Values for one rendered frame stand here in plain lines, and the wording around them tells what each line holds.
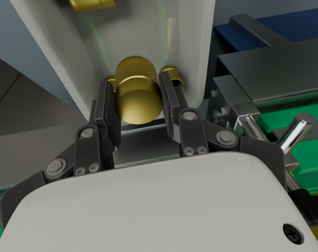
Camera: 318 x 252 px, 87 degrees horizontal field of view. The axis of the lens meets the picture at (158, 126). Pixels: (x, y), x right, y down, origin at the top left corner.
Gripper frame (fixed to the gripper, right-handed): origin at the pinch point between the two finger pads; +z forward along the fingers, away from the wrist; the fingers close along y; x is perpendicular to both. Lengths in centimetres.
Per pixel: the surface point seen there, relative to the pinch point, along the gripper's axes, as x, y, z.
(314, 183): -15.7, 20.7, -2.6
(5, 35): -3.9, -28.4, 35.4
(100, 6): 3.3, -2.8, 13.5
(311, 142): -8.4, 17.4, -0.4
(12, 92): -39, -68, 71
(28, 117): -38, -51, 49
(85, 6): 3.6, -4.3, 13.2
